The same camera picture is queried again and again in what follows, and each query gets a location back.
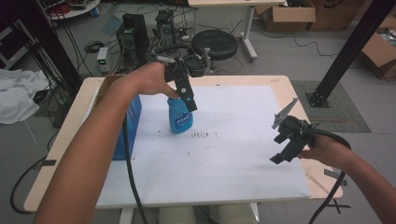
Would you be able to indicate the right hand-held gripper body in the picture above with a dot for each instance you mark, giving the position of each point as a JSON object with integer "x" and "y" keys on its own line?
{"x": 295, "y": 130}

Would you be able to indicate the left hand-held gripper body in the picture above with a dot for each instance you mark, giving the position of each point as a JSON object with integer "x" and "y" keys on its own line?
{"x": 182, "y": 69}

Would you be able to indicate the blue spray bottle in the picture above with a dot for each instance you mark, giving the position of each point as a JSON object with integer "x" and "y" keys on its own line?
{"x": 180, "y": 119}

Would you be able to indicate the person's left hand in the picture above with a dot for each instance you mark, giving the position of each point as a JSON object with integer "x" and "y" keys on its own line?
{"x": 149, "y": 79}

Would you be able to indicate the person's right hand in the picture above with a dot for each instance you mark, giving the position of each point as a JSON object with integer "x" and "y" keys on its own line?
{"x": 327, "y": 151}

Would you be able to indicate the black round stool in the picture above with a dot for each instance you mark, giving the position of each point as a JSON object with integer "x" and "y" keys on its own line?
{"x": 214, "y": 43}

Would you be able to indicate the black computer case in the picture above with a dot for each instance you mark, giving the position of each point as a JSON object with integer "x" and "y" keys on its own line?
{"x": 165, "y": 26}

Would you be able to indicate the grey floor mat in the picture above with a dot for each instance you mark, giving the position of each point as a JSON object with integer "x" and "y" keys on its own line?
{"x": 345, "y": 115}

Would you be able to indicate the black tape strip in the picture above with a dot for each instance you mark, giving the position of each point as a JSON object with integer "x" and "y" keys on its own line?
{"x": 334, "y": 175}
{"x": 49, "y": 162}

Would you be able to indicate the black equipment tower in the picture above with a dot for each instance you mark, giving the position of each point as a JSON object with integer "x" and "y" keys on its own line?
{"x": 134, "y": 34}

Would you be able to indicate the blue box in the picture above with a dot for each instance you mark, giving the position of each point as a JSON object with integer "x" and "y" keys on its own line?
{"x": 132, "y": 124}

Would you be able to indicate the white paper sheet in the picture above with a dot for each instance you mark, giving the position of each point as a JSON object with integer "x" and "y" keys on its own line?
{"x": 218, "y": 168}

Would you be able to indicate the black tape cross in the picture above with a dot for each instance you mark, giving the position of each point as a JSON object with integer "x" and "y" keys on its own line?
{"x": 337, "y": 206}

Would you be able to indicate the brown cardboard box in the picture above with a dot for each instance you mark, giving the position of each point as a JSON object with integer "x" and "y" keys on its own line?
{"x": 107, "y": 85}

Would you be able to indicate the white-legged wooden table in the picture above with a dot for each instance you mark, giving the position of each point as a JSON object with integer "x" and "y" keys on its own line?
{"x": 249, "y": 28}

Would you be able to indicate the grey power supply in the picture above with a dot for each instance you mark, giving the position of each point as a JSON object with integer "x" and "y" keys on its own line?
{"x": 102, "y": 59}

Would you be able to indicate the open cardboard box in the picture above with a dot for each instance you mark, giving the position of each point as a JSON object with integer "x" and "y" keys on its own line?
{"x": 286, "y": 17}

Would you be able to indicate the cardboard box with contents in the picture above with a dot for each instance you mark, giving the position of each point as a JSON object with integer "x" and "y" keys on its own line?
{"x": 381, "y": 53}

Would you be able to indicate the round white table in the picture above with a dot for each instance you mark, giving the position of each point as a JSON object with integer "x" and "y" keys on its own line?
{"x": 77, "y": 9}

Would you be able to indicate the large cardboard box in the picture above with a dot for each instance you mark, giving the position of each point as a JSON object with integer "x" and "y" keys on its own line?
{"x": 336, "y": 14}

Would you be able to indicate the white cloth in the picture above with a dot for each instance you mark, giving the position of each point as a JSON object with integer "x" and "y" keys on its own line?
{"x": 18, "y": 93}

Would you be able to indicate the black metal post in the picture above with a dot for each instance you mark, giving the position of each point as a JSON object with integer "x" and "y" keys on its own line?
{"x": 51, "y": 40}
{"x": 351, "y": 49}

